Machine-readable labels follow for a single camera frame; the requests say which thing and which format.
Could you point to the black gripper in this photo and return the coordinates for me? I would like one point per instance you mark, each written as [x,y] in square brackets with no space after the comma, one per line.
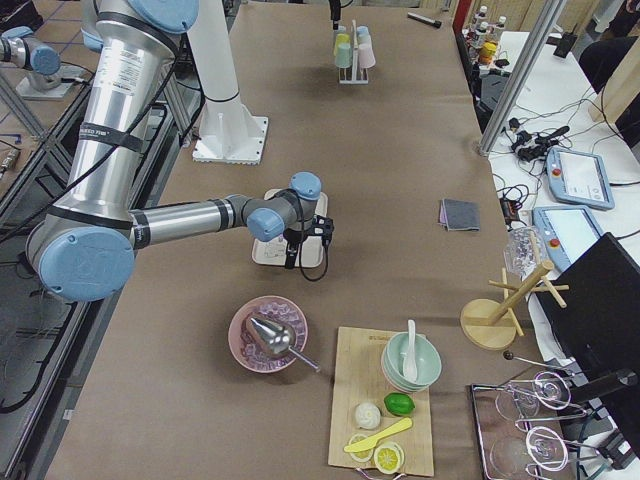
[292,239]

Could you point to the white rabbit tray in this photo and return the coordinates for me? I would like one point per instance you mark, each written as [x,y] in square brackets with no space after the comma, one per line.
[273,253]

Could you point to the green cup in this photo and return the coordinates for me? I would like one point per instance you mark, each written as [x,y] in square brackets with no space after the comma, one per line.
[343,56]

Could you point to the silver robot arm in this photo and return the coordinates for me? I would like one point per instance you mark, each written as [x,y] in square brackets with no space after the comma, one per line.
[84,248]

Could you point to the pink cup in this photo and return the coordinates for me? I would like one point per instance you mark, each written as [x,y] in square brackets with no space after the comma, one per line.
[366,56]

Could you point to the yellow cup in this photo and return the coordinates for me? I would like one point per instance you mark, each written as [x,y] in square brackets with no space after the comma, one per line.
[340,38]

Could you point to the light blue cup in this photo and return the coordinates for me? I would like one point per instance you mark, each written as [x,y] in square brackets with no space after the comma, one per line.
[363,35]

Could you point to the steel ice scoop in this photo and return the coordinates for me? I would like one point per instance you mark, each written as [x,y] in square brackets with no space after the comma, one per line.
[276,339]

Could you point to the pink bowl with ice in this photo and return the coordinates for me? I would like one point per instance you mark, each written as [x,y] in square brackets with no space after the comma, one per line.
[247,351]

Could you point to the folded grey cloth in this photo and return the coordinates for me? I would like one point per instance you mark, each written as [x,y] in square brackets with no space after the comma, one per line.
[458,215]

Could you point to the white ceramic spoon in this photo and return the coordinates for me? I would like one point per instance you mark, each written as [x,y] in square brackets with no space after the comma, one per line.
[410,371]

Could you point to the white steamed bun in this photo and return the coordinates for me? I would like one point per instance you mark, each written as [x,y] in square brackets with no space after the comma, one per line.
[367,416]

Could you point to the green lime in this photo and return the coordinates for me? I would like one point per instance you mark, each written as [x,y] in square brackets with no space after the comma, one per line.
[399,404]

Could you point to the yellow plastic knife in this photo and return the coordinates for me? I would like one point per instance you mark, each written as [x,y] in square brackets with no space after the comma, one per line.
[371,442]

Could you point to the wooden mug tree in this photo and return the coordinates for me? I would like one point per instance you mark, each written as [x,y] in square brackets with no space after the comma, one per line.
[494,326]

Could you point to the lemon slice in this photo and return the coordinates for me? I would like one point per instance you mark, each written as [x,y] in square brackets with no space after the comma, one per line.
[362,456]
[389,458]

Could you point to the clear glass mug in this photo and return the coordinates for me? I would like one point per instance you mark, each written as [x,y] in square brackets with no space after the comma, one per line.
[519,253]

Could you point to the silver marker pen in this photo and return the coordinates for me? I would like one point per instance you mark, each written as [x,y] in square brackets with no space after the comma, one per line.
[424,20]

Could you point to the lower teach pendant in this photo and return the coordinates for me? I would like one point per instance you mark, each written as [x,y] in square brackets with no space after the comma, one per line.
[567,231]

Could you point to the teach pendant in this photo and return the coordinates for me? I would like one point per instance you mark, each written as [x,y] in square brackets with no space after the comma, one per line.
[578,178]
[567,231]

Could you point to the upper wine glass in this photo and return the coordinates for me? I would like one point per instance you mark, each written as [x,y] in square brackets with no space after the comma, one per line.
[523,399]

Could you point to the wine glass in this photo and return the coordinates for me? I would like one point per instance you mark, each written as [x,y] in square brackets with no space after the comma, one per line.
[540,453]
[523,399]

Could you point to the upper teach pendant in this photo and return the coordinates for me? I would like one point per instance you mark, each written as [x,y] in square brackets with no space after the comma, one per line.
[578,178]

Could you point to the lower wine glass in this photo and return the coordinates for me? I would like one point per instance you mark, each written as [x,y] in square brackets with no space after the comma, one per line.
[540,453]

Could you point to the black monitor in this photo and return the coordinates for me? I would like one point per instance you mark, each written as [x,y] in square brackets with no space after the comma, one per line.
[599,327]

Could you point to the white wire cup rack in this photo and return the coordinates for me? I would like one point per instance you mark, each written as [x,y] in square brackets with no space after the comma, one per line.
[353,75]

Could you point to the black wire glass rack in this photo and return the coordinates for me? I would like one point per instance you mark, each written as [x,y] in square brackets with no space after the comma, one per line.
[490,426]

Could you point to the aluminium frame post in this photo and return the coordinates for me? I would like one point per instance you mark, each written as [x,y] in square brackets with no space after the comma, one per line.
[526,60]

